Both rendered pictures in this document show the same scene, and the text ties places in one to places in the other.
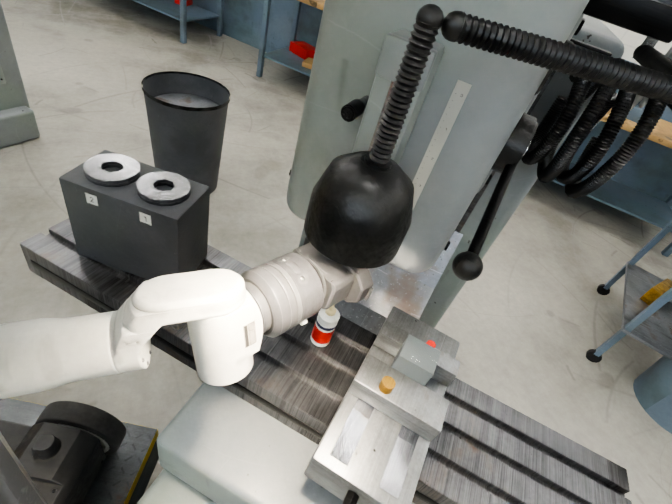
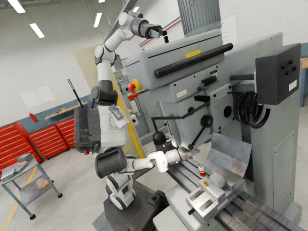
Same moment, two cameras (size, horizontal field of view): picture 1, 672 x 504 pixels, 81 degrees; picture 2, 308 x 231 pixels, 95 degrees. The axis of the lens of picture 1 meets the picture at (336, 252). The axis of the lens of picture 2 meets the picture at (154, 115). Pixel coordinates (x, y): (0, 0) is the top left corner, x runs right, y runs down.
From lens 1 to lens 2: 0.63 m
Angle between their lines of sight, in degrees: 51
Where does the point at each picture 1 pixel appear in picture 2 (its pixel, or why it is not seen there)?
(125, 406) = not seen: hidden behind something
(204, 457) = (172, 199)
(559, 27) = (179, 108)
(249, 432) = (183, 197)
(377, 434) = (203, 197)
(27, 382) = (137, 166)
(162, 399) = not seen: hidden behind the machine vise
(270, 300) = (167, 156)
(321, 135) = not seen: hidden behind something
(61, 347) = (140, 162)
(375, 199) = (154, 136)
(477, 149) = (182, 126)
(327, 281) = (180, 154)
